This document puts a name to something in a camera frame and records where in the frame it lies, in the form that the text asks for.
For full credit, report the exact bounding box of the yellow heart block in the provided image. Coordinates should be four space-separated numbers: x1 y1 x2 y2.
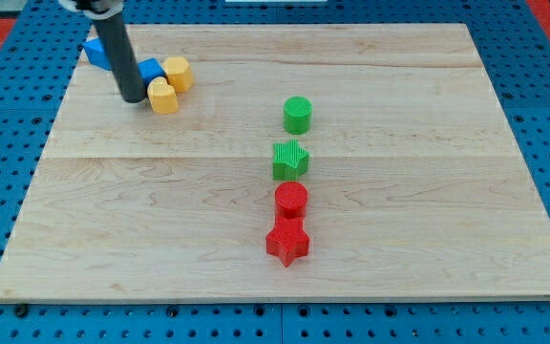
147 76 180 115

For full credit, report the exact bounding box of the yellow hexagon block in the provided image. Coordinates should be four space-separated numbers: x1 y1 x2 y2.
162 56 194 93

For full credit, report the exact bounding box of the green star block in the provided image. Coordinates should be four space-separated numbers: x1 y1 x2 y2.
272 140 309 181

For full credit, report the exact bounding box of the red cylinder block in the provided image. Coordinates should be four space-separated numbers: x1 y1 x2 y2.
274 182 308 219

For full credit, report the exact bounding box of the light wooden board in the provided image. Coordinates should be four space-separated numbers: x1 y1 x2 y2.
0 24 550 305

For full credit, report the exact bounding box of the green cylinder block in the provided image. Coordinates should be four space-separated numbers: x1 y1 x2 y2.
284 96 313 135

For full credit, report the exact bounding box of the red star block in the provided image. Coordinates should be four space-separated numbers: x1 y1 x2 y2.
265 215 310 267

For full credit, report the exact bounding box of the blue cube block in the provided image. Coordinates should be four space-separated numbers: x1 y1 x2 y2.
138 58 166 87

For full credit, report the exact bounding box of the blue block far left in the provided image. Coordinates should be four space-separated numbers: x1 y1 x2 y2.
83 38 112 71

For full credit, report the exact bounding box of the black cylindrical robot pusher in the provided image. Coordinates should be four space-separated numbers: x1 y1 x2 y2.
58 0 146 103

